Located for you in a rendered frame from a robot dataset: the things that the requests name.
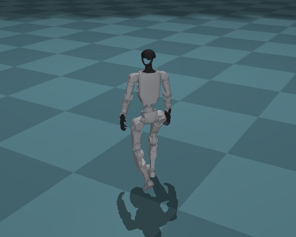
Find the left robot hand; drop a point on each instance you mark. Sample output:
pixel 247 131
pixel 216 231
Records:
pixel 122 119

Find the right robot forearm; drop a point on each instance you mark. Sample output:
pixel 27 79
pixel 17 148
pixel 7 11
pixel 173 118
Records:
pixel 167 103

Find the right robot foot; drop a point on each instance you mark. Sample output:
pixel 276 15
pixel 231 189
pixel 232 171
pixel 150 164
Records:
pixel 151 173

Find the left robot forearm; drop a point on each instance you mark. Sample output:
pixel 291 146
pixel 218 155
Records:
pixel 125 105

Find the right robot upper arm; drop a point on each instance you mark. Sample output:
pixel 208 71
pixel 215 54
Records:
pixel 166 85

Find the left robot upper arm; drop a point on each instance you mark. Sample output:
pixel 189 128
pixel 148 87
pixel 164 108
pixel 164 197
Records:
pixel 132 78

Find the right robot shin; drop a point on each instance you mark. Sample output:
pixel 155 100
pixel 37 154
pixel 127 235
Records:
pixel 152 152

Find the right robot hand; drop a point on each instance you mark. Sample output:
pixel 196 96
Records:
pixel 167 114

